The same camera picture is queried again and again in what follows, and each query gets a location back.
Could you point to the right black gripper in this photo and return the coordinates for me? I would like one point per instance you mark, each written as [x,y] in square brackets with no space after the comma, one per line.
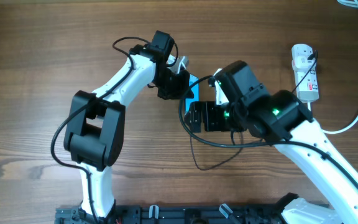
[211,108]

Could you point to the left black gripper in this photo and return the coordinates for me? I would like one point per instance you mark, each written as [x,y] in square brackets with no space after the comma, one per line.
[183,76]

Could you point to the blue Galaxy smartphone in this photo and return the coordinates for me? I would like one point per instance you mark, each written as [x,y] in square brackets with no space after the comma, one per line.
[194,91]

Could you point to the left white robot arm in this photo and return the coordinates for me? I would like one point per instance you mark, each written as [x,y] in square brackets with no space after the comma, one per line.
[95,130]

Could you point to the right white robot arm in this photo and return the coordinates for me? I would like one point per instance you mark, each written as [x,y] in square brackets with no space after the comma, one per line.
[284,122]

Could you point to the white charger plug adapter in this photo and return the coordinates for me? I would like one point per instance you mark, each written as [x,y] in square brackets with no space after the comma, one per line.
[303,63]

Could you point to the white power strip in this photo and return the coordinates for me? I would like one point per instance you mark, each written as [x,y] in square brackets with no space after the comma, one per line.
[306,83]

